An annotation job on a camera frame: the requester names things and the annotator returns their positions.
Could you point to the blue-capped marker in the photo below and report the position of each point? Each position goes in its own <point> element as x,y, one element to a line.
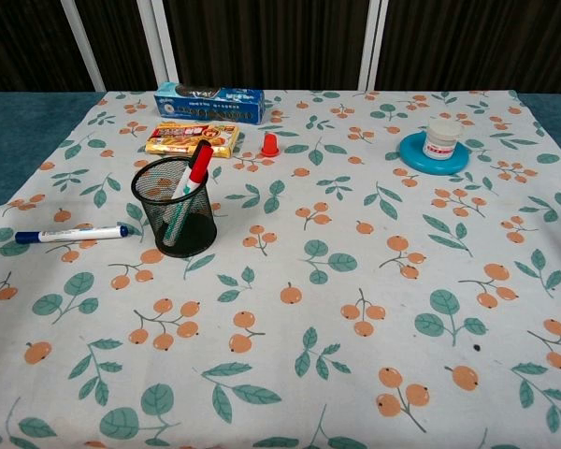
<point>70,234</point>

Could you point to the black mesh pen holder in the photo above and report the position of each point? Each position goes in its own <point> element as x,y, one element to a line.
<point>194,229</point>

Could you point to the red-capped marker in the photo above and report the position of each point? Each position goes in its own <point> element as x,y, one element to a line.
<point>199,166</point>

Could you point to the small red cap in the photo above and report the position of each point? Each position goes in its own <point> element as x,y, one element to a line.
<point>271,144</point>

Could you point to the floral fruit print tablecloth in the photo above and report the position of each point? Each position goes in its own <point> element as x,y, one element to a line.
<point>308,304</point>

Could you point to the yellow snack packet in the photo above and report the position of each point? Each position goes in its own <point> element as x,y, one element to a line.
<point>187,137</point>

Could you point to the blue cookie box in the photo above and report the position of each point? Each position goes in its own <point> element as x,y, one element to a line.
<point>210,106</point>

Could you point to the blue round coaster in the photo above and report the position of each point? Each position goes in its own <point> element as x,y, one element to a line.
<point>413,154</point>

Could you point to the small white jar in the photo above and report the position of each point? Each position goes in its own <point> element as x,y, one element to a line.
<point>442,140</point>

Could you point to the teal table cover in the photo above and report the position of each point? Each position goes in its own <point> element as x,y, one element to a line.
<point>18,135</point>

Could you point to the white partition frame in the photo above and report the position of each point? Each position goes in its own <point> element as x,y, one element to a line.
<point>161,42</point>

